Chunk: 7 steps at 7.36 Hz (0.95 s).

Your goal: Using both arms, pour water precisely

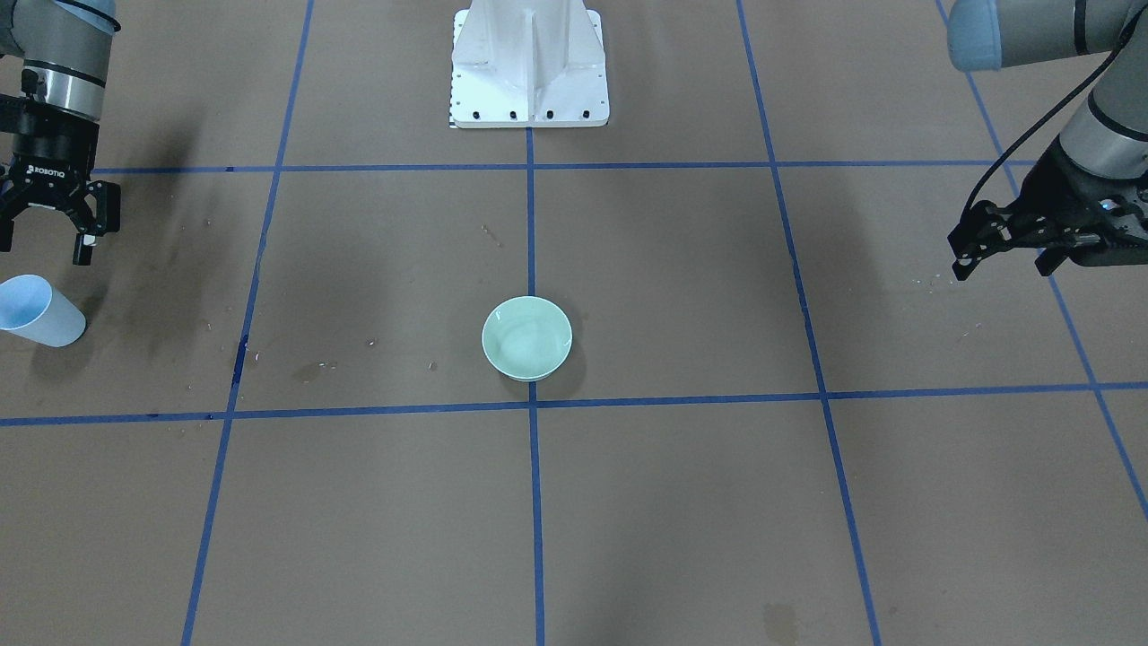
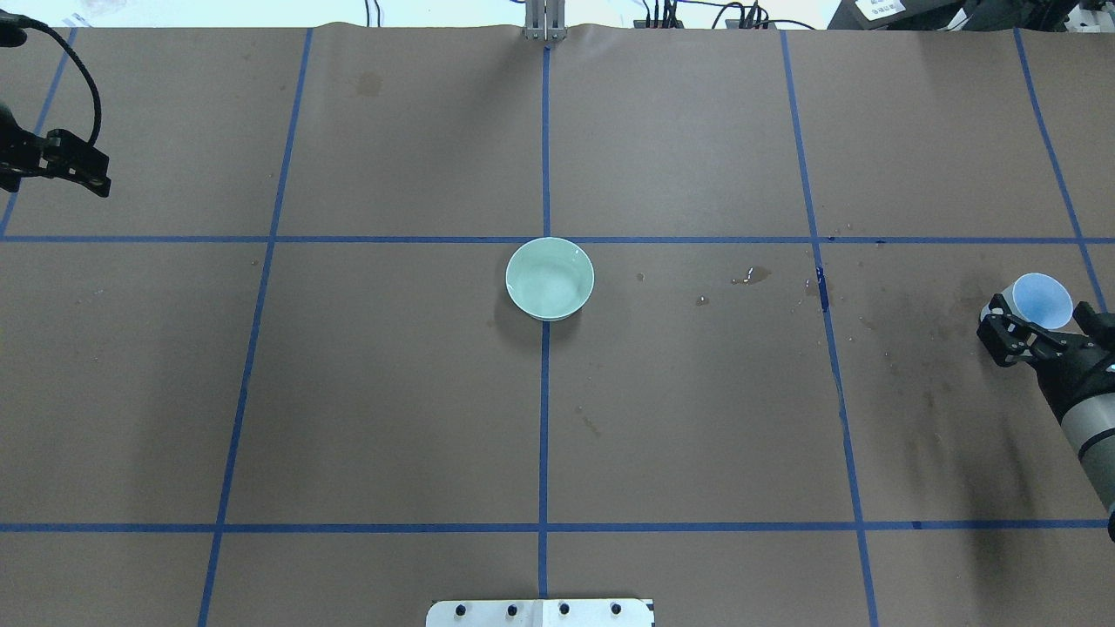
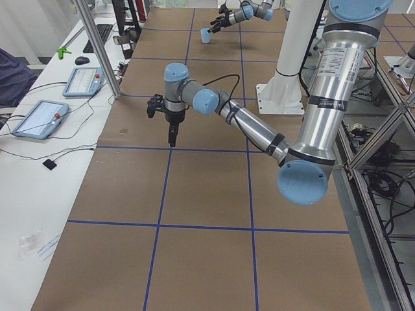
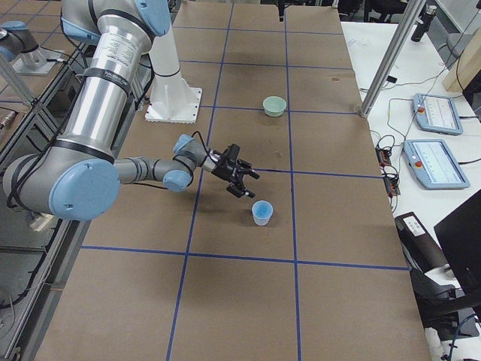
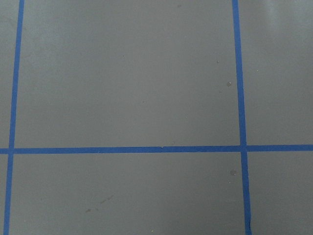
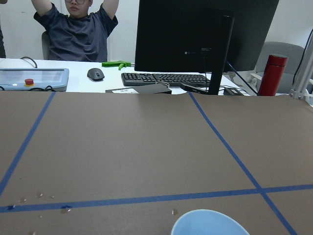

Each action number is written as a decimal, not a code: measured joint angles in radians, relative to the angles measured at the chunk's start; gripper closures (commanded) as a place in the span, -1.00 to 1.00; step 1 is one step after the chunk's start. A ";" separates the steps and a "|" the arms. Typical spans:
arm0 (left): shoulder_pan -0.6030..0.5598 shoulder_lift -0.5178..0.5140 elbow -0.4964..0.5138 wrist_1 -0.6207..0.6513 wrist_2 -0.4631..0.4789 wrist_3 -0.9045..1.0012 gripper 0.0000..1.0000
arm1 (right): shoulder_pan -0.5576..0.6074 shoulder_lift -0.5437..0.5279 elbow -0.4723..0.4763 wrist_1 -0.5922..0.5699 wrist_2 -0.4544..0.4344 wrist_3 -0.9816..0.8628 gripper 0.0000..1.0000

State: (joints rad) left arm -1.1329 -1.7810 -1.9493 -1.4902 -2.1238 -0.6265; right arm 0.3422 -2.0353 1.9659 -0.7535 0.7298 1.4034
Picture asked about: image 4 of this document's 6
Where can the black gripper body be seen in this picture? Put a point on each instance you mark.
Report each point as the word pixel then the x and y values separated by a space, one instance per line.
pixel 225 174

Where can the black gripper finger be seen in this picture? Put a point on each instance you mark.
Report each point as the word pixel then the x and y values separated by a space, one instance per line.
pixel 245 168
pixel 239 191

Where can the light blue plastic cup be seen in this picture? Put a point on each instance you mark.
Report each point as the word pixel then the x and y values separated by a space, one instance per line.
pixel 262 211

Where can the pale green ceramic bowl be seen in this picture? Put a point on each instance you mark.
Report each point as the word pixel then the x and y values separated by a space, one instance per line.
pixel 274 106

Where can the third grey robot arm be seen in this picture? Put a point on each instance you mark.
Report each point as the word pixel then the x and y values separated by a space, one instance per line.
pixel 18 41

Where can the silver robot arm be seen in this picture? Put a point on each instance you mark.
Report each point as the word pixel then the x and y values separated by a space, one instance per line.
pixel 76 176

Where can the black water bottle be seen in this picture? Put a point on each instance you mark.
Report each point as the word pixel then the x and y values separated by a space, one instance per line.
pixel 423 23

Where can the lower teach pendant tablet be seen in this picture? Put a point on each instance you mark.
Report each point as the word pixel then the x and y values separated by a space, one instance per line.
pixel 434 165

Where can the teach pendant tablet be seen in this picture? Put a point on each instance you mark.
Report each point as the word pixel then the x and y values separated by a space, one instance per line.
pixel 436 114
pixel 434 165

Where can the white power strip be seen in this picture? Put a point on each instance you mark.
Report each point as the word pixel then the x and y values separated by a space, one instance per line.
pixel 40 221

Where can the black box with label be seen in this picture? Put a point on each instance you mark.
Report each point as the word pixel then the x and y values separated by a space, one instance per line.
pixel 420 246

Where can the upper teach pendant tablet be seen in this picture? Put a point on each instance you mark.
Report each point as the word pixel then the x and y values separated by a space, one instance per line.
pixel 436 114

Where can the black computer monitor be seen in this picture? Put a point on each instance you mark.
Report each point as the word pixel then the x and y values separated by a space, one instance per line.
pixel 459 236

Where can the wooden board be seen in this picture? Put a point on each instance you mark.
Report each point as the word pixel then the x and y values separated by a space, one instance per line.
pixel 465 68

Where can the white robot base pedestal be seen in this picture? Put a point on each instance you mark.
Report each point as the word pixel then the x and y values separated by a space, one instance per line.
pixel 172 99

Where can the small electronics board with wires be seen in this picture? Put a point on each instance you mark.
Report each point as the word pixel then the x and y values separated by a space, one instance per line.
pixel 389 173

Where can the aluminium frame post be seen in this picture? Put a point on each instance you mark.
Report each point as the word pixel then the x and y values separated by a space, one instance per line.
pixel 394 48

